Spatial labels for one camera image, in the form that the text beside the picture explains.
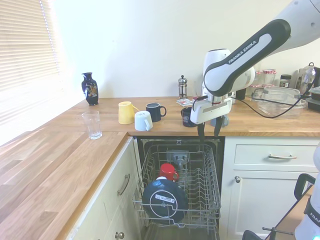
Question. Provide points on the black printed mug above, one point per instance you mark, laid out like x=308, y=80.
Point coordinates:
x=186, y=118

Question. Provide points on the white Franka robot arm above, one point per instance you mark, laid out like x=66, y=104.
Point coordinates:
x=240, y=57

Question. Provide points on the black clamp stand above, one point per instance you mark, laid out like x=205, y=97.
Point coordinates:
x=275, y=229

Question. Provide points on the clear drinking glass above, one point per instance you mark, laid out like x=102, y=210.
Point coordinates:
x=92, y=126

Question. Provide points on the cream window blind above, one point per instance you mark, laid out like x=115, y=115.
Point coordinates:
x=27, y=42

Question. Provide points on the round metal cabinet knob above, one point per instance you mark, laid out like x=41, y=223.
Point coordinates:
x=119, y=235
x=237, y=179

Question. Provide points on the built-in dishwasher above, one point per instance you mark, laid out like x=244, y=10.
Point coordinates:
x=177, y=156

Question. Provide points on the navy mug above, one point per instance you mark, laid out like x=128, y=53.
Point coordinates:
x=153, y=113

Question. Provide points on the dark blue floral vase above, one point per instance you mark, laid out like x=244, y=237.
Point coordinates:
x=90, y=90

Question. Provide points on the black protein powder tub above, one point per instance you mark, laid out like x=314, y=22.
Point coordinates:
x=241, y=94

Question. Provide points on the small white cup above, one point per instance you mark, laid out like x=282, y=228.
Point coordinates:
x=161, y=177

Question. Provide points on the white kitchen cabinet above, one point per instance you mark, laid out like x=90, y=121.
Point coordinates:
x=110, y=212
x=262, y=200

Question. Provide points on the red white sachet packet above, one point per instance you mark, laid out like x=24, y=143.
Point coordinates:
x=181, y=101
x=188, y=102

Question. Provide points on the silver coffee maker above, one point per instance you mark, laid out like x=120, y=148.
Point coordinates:
x=306, y=77

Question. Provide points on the red speckled mug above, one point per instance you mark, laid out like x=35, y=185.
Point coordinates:
x=168, y=171

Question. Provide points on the clear lid with black clips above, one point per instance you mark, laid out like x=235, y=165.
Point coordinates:
x=277, y=93

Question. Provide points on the yellow mug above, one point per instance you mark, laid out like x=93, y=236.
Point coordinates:
x=126, y=112

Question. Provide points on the black food container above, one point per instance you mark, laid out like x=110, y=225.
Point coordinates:
x=315, y=92
x=314, y=103

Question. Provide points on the glass French press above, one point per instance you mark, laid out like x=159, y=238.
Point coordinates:
x=182, y=88

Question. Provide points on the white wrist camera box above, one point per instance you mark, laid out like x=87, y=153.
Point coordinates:
x=231, y=98

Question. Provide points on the clear plastic storage container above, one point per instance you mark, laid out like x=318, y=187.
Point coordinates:
x=282, y=105

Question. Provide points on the grey mug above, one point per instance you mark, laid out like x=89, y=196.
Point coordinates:
x=225, y=121

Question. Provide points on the glass jar red checked lid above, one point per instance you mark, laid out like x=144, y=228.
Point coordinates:
x=255, y=90
x=259, y=78
x=269, y=78

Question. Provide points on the dark blue labelled plate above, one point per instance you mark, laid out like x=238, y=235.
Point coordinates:
x=162, y=200

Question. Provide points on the white mug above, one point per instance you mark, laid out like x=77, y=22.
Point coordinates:
x=141, y=121

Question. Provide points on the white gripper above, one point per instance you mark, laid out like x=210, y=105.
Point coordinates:
x=212, y=110

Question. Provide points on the jar with black lid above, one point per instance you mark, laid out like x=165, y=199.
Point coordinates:
x=285, y=78

